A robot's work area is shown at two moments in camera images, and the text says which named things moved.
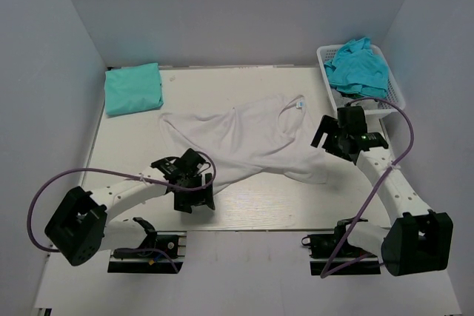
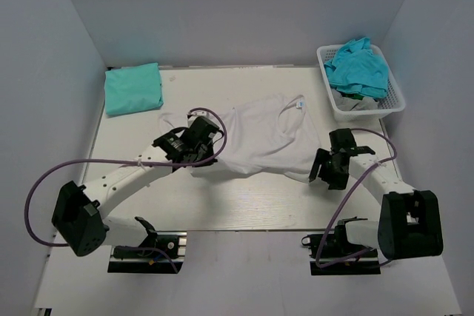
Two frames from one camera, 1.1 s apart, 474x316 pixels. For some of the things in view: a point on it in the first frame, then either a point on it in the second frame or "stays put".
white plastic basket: [394, 102] stays put
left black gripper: [181, 203] -> [211, 149]
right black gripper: [327, 125] -> [322, 157]
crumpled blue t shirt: [355, 68] stays put
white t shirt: [274, 135] stays put
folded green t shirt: [132, 89] stays put
